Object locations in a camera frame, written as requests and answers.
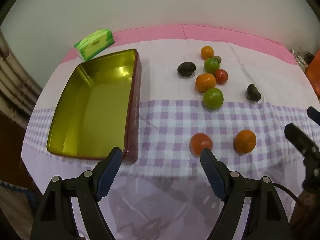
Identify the green tissue pack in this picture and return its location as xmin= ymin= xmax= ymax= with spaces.
xmin=73 ymin=28 xmax=115 ymax=62

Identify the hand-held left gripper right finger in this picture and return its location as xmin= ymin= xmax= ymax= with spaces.
xmin=199 ymin=148 xmax=292 ymax=240

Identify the orange bag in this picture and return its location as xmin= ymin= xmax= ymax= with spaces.
xmin=305 ymin=50 xmax=320 ymax=100

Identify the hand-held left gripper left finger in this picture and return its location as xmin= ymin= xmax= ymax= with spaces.
xmin=30 ymin=147 xmax=123 ymax=240

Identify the small orange mandarin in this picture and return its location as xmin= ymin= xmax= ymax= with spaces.
xmin=201 ymin=46 xmax=214 ymax=59

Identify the purple checked tablecloth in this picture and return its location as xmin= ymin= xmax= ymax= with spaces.
xmin=21 ymin=39 xmax=320 ymax=240

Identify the black cable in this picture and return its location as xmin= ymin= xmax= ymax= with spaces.
xmin=272 ymin=183 xmax=300 ymax=207

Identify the red tomato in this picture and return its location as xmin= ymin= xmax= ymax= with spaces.
xmin=189 ymin=133 xmax=213 ymax=156
xmin=214 ymin=69 xmax=229 ymax=85

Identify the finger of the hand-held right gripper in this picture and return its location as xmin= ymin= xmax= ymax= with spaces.
xmin=307 ymin=106 xmax=320 ymax=126
xmin=284 ymin=123 xmax=320 ymax=157

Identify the dark avocado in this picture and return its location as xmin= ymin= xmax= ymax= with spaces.
xmin=177 ymin=62 xmax=196 ymax=76

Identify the gold metal tin box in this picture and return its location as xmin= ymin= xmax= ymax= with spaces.
xmin=46 ymin=49 xmax=142 ymax=164

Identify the green tomato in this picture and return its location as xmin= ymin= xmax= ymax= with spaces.
xmin=202 ymin=88 xmax=224 ymax=110
xmin=204 ymin=58 xmax=220 ymax=75

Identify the person's right forearm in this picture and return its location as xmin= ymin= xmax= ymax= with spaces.
xmin=290 ymin=189 xmax=320 ymax=240

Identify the pink foam mat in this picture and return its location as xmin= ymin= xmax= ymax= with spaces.
xmin=60 ymin=24 xmax=299 ymax=67

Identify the shiny crumpled wrapper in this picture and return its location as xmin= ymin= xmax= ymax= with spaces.
xmin=290 ymin=49 xmax=314 ymax=68

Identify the dark brown wooden cabinet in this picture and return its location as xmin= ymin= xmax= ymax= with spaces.
xmin=0 ymin=110 xmax=43 ymax=205

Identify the beige ribbed frame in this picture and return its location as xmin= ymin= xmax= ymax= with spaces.
xmin=0 ymin=27 xmax=43 ymax=130

